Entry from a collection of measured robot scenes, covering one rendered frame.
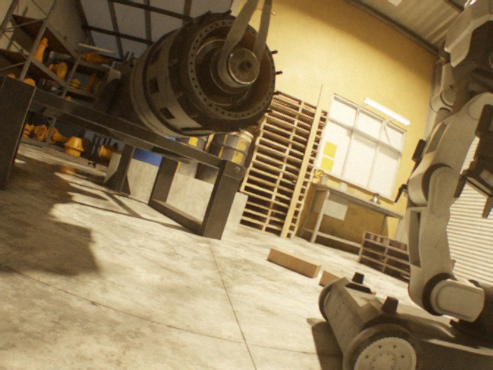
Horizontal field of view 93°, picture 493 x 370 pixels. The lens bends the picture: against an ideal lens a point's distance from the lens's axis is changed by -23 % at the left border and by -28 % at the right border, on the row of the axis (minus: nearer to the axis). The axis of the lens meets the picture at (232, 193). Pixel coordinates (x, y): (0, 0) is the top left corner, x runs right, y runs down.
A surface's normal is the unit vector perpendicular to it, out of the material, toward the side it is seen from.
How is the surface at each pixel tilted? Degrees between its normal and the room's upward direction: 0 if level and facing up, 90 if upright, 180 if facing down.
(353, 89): 90
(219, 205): 90
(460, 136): 115
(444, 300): 90
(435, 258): 90
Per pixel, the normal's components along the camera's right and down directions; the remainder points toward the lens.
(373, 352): -0.15, -0.06
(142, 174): 0.14, 0.04
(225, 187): 0.62, 0.19
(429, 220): -0.26, 0.35
